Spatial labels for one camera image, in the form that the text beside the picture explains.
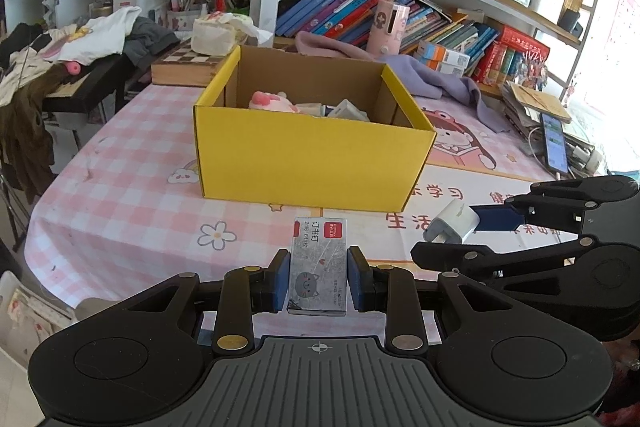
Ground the row of blue children's books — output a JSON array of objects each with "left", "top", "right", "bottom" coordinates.
[{"left": 275, "top": 0, "right": 501, "bottom": 55}]

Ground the white charger plug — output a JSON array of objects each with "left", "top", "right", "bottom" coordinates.
[{"left": 572, "top": 146, "right": 603, "bottom": 172}]

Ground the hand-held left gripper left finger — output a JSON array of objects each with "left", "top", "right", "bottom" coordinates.
[{"left": 115, "top": 249, "right": 292, "bottom": 355}]

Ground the yellow cardboard box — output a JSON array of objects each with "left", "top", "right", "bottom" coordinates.
[{"left": 193, "top": 44, "right": 437, "bottom": 212}]

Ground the black side table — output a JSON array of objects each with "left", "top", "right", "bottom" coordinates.
[{"left": 42, "top": 54, "right": 153, "bottom": 142}]

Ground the white charging cable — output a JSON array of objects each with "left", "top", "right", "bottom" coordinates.
[{"left": 522, "top": 127, "right": 547, "bottom": 158}]

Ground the pink and lilac cloth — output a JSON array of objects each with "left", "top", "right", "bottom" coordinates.
[{"left": 295, "top": 31, "right": 511, "bottom": 132}]

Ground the white plastic storage bin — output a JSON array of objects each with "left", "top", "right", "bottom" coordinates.
[{"left": 0, "top": 272, "right": 76, "bottom": 368}]

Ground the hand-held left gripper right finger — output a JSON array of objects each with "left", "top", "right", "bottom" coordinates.
[{"left": 348, "top": 247, "right": 524, "bottom": 354}]

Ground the white pen box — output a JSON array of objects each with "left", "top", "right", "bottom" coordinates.
[{"left": 167, "top": 0, "right": 208, "bottom": 32}]

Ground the pink cylindrical bottle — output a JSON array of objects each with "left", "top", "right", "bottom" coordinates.
[{"left": 367, "top": 0, "right": 411, "bottom": 55}]

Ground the pink checked printed tablecloth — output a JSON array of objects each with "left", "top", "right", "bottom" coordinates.
[{"left": 22, "top": 79, "right": 640, "bottom": 343}]

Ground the small black container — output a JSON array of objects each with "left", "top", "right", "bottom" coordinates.
[{"left": 557, "top": 9, "right": 583, "bottom": 32}]

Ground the black garment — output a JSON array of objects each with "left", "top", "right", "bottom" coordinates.
[{"left": 0, "top": 23, "right": 53, "bottom": 62}]

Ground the grey staples box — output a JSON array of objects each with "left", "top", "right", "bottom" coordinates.
[{"left": 286, "top": 217, "right": 349, "bottom": 317}]

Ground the brown paper envelope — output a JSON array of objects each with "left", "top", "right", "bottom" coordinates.
[{"left": 507, "top": 82, "right": 573, "bottom": 124}]

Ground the wooden chessboard box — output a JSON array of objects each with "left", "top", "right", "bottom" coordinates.
[{"left": 151, "top": 38, "right": 241, "bottom": 88}]

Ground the pink plush toy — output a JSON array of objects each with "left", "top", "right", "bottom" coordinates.
[{"left": 248, "top": 91, "right": 301, "bottom": 114}]

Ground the cream tissue box cover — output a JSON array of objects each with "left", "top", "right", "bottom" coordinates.
[{"left": 191, "top": 12, "right": 273, "bottom": 55}]

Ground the stack of loose papers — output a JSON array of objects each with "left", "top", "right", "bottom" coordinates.
[{"left": 500, "top": 82, "right": 596, "bottom": 148}]

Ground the black smartphone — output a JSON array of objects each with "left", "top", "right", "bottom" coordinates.
[{"left": 540, "top": 113, "right": 571, "bottom": 175}]

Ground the red boxed book set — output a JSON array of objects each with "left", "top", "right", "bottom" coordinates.
[{"left": 472, "top": 26, "right": 551, "bottom": 92}]

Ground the small grey white packet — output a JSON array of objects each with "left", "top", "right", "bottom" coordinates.
[{"left": 327, "top": 99, "right": 372, "bottom": 122}]

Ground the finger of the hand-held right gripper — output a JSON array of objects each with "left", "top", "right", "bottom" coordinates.
[
  {"left": 472, "top": 175, "right": 640, "bottom": 234},
  {"left": 410, "top": 234, "right": 602, "bottom": 281}
]

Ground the dark grey garment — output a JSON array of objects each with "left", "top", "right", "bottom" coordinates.
[{"left": 122, "top": 17, "right": 181, "bottom": 68}]

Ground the white power adapter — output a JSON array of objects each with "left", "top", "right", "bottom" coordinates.
[{"left": 422, "top": 201, "right": 480, "bottom": 245}]

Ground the orange white medicine box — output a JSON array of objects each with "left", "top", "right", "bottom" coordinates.
[
  {"left": 425, "top": 57, "right": 466, "bottom": 76},
  {"left": 419, "top": 39, "right": 471, "bottom": 65}
]

